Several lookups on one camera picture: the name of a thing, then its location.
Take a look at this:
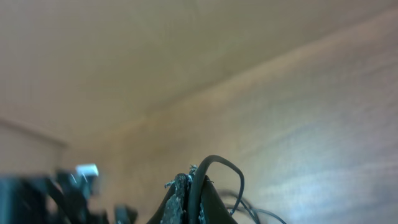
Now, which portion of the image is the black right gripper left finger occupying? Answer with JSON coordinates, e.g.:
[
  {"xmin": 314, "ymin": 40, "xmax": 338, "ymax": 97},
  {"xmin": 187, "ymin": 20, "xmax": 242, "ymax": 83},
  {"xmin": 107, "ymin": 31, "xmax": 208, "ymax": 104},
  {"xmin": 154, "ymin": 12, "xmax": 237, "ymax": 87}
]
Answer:
[{"xmin": 147, "ymin": 173, "xmax": 188, "ymax": 224}]

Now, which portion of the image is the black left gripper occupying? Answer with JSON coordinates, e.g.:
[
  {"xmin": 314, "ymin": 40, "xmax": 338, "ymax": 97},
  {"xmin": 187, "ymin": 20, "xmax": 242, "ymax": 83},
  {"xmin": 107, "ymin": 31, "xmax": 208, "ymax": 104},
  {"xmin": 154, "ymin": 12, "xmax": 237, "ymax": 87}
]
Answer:
[{"xmin": 1, "ymin": 170, "xmax": 138, "ymax": 224}]

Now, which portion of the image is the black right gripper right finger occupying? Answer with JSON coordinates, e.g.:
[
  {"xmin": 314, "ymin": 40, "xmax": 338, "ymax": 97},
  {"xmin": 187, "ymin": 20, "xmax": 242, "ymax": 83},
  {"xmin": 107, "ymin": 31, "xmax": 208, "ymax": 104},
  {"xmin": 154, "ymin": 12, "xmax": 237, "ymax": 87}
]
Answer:
[{"xmin": 198, "ymin": 179, "xmax": 237, "ymax": 224}]

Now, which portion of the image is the black USB-A cable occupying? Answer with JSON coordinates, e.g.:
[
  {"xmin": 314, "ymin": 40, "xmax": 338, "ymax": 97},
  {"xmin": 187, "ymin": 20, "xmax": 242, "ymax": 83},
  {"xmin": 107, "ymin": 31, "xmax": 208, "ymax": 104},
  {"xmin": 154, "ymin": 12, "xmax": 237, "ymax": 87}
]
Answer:
[{"xmin": 186, "ymin": 154, "xmax": 287, "ymax": 224}]

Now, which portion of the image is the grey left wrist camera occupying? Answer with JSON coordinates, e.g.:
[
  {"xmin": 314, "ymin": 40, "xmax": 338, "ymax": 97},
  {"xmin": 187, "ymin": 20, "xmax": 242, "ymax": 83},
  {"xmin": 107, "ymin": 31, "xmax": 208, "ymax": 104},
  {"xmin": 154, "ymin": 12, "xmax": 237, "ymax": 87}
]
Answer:
[{"xmin": 75, "ymin": 164, "xmax": 99, "ymax": 200}]

